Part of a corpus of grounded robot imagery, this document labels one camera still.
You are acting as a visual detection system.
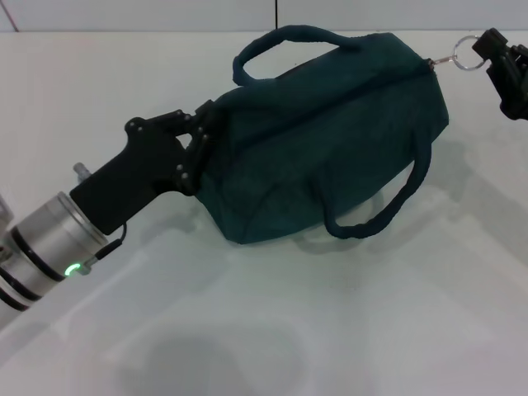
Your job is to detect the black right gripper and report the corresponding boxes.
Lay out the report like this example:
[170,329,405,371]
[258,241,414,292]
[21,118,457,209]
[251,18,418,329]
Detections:
[471,27,528,122]

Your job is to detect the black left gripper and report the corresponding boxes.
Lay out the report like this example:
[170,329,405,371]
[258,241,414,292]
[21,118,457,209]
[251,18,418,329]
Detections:
[68,99,220,237]

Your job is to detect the metal zipper pull ring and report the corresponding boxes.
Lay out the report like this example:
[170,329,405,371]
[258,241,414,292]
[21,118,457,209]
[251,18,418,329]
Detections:
[427,35,490,72]

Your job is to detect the dark teal insulated lunch bag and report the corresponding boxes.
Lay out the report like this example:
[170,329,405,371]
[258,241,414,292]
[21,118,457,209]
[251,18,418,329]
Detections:
[196,24,450,245]

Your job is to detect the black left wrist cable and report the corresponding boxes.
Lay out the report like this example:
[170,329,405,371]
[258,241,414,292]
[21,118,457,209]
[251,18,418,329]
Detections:
[82,222,128,276]

